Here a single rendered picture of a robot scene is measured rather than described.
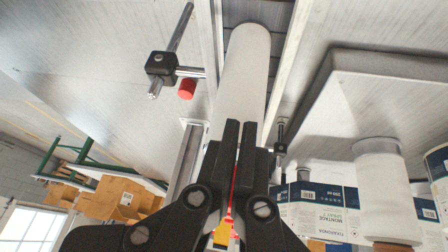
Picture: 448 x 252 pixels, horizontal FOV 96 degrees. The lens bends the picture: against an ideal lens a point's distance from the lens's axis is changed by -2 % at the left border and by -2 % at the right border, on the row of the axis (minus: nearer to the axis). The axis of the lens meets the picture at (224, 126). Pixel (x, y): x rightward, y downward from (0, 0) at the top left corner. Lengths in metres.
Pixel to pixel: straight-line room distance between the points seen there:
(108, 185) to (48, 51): 1.73
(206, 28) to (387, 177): 0.41
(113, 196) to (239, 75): 1.99
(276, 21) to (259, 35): 0.03
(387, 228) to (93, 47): 0.62
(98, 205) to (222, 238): 1.83
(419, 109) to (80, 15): 0.57
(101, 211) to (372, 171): 1.99
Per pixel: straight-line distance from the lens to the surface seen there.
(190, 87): 0.44
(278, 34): 0.28
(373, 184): 0.48
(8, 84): 0.87
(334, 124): 0.45
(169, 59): 0.23
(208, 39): 0.19
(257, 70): 0.22
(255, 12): 0.27
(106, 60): 0.51
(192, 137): 0.59
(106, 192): 2.20
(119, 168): 2.18
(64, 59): 0.58
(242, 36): 0.25
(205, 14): 0.18
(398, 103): 0.42
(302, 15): 0.23
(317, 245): 6.17
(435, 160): 0.58
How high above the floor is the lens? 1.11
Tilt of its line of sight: 28 degrees down
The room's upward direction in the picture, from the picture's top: 169 degrees counter-clockwise
